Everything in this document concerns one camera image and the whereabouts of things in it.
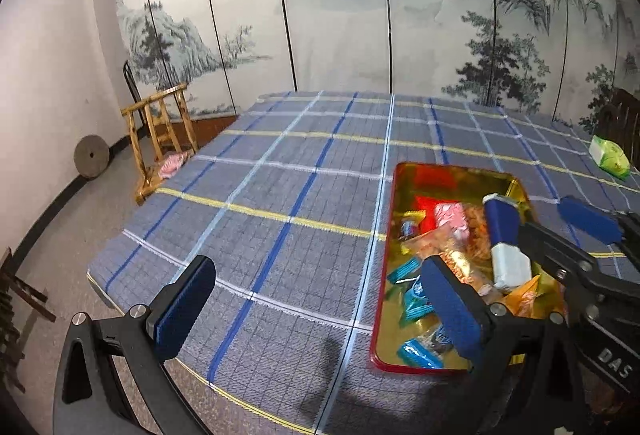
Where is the orange snack packet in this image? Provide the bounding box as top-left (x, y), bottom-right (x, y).
top-left (504, 275), bottom-right (547, 317)

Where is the painted folding screen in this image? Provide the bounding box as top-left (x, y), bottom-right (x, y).
top-left (111, 0), bottom-right (640, 130)

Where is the dark carved wooden chair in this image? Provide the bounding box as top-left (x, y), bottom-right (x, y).
top-left (595, 87), bottom-right (640, 156)

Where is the black metal chair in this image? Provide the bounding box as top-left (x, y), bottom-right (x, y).
top-left (122, 60), bottom-right (143, 103)

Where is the round grey millstone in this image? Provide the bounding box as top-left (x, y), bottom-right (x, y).
top-left (73, 135), bottom-right (109, 179)

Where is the blue round label candy packet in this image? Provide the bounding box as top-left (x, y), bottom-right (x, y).
top-left (425, 325), bottom-right (453, 351)

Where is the light blue candy wrapper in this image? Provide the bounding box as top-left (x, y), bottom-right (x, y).
top-left (387, 259), bottom-right (421, 283)
top-left (402, 280), bottom-right (436, 321)
top-left (397, 339), bottom-right (446, 368)

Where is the clear bag of brown snacks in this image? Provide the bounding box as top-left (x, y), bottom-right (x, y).
top-left (462, 205), bottom-right (493, 261)

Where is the dark wooden stool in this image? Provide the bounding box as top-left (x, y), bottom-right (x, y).
top-left (0, 247), bottom-right (57, 393)

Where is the light wooden chair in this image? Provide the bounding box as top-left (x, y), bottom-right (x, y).
top-left (121, 84), bottom-right (198, 204)

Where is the red snack packet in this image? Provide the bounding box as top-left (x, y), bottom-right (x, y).
top-left (415, 196), bottom-right (442, 236)

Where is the gold tin tray red rim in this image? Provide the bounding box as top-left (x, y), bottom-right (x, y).
top-left (370, 161), bottom-right (568, 373)

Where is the blue plaid tablecloth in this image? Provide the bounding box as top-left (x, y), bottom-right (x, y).
top-left (86, 90), bottom-right (640, 435)

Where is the pink patterned snack packet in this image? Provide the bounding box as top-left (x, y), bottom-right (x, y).
top-left (432, 202), bottom-right (471, 241)

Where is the small blue orange candy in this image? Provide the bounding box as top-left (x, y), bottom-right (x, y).
top-left (400, 211), bottom-right (427, 241)

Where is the green packet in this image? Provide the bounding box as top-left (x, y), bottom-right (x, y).
top-left (588, 135), bottom-right (632, 180)

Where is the clear orange snack bag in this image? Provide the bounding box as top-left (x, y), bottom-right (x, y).
top-left (402, 232), bottom-right (468, 263)

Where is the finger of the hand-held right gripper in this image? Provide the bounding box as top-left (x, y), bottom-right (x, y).
top-left (517, 217), bottom-right (608, 298)
top-left (558, 196), bottom-right (640, 261)

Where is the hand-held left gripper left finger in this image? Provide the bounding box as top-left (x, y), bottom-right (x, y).
top-left (52, 255), bottom-right (217, 435)

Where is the pink cloth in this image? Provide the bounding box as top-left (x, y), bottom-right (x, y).
top-left (157, 152), bottom-right (190, 178)

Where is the clear bag of peanuts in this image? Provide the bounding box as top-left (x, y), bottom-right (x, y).
top-left (440, 250), bottom-right (501, 303)

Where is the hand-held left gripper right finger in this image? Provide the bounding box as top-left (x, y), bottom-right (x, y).
top-left (421, 256), bottom-right (586, 435)

